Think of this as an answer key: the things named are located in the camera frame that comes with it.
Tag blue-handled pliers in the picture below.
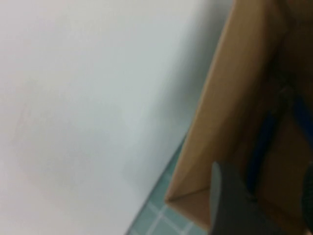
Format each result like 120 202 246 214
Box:
246 73 312 196

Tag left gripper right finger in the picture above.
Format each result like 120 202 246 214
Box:
302 166 313 221

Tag green grid tablecloth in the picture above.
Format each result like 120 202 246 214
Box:
124 137 212 235

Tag brown cardboard box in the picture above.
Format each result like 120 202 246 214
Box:
164 0 313 235

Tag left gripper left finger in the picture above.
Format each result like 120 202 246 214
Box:
209 161 313 235

